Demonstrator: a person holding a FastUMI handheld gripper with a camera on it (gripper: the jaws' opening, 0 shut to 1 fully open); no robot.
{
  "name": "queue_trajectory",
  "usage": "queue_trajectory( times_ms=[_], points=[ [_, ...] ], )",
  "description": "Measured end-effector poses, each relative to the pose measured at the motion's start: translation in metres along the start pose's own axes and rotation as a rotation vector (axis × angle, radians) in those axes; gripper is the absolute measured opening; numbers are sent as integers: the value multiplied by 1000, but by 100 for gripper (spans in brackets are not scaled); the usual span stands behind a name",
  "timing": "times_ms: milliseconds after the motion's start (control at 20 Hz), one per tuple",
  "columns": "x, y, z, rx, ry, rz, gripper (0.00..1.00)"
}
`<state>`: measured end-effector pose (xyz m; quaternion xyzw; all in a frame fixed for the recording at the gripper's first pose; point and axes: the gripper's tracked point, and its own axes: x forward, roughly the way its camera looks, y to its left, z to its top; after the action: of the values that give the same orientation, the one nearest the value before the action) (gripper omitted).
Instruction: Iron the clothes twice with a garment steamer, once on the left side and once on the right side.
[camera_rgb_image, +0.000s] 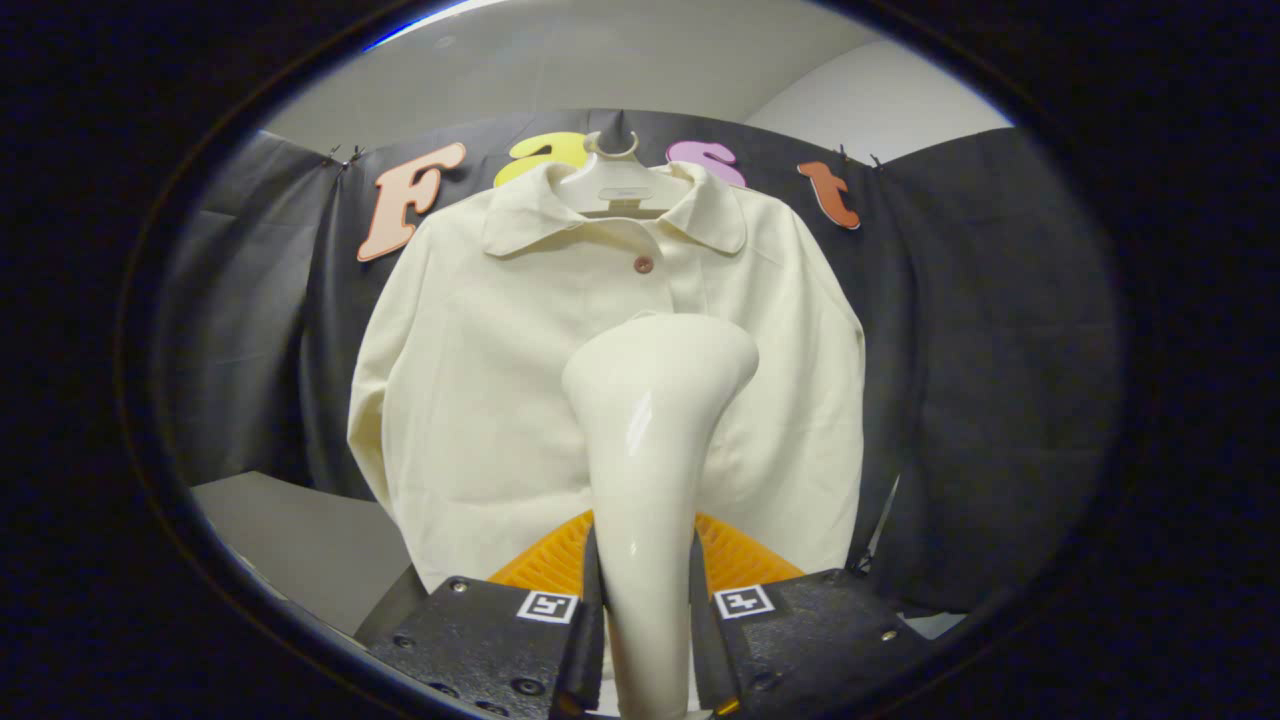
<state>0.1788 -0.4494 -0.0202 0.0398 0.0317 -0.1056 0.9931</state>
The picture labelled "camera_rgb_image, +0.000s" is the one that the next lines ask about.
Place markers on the thin grey stand rod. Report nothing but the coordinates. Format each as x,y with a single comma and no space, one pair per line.
880,520

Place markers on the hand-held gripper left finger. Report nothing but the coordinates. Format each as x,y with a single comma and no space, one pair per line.
500,645

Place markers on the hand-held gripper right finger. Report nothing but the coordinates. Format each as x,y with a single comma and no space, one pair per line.
810,640

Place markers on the white garment steamer head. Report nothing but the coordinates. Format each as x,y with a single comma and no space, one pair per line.
650,420

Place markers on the white clothes hanger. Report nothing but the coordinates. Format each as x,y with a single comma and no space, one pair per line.
600,195

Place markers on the white cabinet with grey top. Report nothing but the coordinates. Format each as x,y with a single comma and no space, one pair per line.
300,540

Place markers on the cream button-up shirt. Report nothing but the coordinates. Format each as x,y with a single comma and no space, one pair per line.
470,400

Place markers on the pair of metal clips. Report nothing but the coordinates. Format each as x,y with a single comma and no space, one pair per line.
858,157
344,156

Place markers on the black backdrop cloth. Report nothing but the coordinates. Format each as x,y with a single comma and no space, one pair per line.
1000,350

